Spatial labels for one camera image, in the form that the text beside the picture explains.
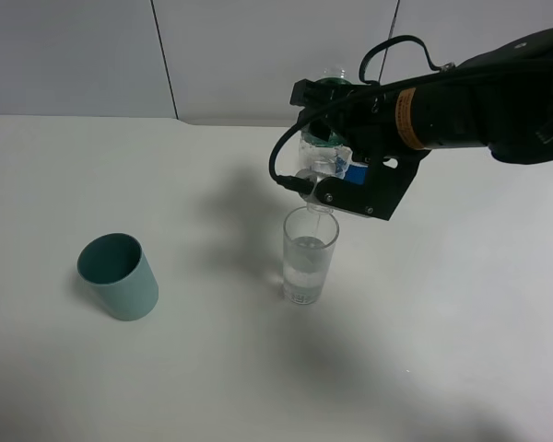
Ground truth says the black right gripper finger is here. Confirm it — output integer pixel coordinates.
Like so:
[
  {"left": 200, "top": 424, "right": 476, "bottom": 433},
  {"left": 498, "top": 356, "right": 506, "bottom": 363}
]
[
  {"left": 306, "top": 120, "right": 343, "bottom": 142},
  {"left": 289, "top": 78, "right": 362, "bottom": 107}
]

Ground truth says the blue sleeved white paper cup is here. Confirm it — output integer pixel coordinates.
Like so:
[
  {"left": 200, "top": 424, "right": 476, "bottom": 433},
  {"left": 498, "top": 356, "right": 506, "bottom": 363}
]
[{"left": 344, "top": 163, "right": 368, "bottom": 185}]

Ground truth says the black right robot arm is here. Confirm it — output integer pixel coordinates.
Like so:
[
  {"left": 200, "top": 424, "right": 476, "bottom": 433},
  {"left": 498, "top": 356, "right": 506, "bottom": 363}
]
[{"left": 309, "top": 29, "right": 553, "bottom": 165}]

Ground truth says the clear green labelled water bottle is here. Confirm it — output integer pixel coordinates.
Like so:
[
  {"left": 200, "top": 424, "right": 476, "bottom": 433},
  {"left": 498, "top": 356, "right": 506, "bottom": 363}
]
[{"left": 299, "top": 66, "right": 351, "bottom": 215}]

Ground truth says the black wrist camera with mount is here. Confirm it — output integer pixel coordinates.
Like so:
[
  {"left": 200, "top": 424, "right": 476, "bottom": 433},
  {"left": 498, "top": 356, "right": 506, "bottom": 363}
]
[{"left": 296, "top": 158, "right": 420, "bottom": 221}]

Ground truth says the teal green plastic cup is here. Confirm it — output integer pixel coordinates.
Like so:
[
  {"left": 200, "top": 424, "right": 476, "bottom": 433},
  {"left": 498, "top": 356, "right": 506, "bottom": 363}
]
[{"left": 76, "top": 233, "right": 159, "bottom": 321}]

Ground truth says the black camera cable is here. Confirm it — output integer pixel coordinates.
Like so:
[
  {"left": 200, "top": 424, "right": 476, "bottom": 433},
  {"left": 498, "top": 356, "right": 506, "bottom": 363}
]
[{"left": 267, "top": 34, "right": 553, "bottom": 198}]

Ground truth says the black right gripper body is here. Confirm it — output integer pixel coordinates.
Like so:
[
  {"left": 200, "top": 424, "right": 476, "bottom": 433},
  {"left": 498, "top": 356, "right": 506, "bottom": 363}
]
[{"left": 331, "top": 84, "right": 431, "bottom": 168}]

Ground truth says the clear tall drinking glass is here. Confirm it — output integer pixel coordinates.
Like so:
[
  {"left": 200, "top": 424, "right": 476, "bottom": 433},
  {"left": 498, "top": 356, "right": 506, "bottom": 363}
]
[{"left": 283, "top": 205, "right": 340, "bottom": 305}]

